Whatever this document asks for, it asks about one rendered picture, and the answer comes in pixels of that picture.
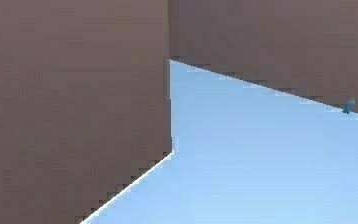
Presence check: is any small teal bottle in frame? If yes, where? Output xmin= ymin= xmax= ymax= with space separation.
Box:
xmin=341 ymin=98 xmax=356 ymax=115

